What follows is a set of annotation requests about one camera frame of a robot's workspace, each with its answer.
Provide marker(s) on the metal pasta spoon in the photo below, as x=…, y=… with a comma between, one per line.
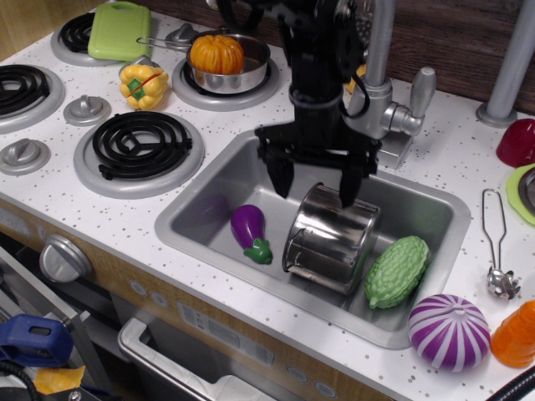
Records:
x=500, y=283

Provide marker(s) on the silver toy faucet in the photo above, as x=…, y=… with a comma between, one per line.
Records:
x=394, y=125

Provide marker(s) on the silver stove knob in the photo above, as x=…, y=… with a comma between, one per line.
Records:
x=24, y=156
x=182, y=38
x=87, y=111

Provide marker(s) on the orange toy pumpkin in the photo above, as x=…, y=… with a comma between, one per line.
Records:
x=217, y=54

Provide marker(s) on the silver stove knob left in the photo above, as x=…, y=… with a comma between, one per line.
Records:
x=24, y=156

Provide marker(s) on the red toy pepper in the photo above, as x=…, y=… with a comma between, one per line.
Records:
x=516, y=147

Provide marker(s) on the green toy bitter melon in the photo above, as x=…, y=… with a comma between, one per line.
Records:
x=396, y=272

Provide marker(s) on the yellow tape piece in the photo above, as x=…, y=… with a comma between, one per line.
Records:
x=56, y=380

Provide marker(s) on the grey metal sink basin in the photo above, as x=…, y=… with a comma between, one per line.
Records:
x=197, y=223

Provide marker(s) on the silver oven front knob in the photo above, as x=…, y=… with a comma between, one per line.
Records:
x=62, y=261

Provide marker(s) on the purple toy eggplant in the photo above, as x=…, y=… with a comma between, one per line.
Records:
x=248, y=226

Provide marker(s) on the silver oven door handle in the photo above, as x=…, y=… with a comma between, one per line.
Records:
x=131, y=344

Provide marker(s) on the left black stove burner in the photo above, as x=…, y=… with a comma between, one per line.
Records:
x=29, y=95

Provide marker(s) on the stainless steel pot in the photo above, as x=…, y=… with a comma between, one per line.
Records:
x=328, y=244

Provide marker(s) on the orange toy carrot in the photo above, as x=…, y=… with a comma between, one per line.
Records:
x=513, y=342

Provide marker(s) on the black stove burner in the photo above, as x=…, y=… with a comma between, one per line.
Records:
x=138, y=155
x=29, y=95

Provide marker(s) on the grey vertical pole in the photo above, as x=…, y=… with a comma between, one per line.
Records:
x=498, y=111

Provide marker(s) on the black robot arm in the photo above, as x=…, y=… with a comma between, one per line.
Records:
x=322, y=49

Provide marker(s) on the front black stove burner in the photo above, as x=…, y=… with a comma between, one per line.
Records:
x=138, y=155

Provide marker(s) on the yellow toy bell pepper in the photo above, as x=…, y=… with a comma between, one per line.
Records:
x=143, y=86

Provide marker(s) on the silver stove knob middle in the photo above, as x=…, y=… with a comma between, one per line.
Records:
x=87, y=111

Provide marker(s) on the back right stove burner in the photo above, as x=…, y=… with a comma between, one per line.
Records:
x=196, y=97

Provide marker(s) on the green cutting board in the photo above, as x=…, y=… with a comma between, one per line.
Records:
x=116, y=29

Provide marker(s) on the silver stove knob back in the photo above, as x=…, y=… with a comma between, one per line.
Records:
x=182, y=38

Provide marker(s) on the purple striped toy onion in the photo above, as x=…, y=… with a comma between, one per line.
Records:
x=449, y=332

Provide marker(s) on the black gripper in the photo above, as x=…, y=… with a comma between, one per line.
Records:
x=319, y=137

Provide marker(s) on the small steel saucepan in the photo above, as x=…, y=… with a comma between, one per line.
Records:
x=256, y=57

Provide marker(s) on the green plate with metal lid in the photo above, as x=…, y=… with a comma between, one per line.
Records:
x=520, y=192

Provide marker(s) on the hanging slotted metal spoon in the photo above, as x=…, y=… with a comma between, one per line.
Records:
x=364, y=23

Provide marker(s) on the back left stove burner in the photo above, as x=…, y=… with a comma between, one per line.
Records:
x=70, y=43

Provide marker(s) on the yellow toy corn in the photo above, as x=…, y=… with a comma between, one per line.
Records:
x=356, y=79

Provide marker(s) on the blue clamp tool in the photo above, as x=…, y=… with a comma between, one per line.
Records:
x=35, y=342

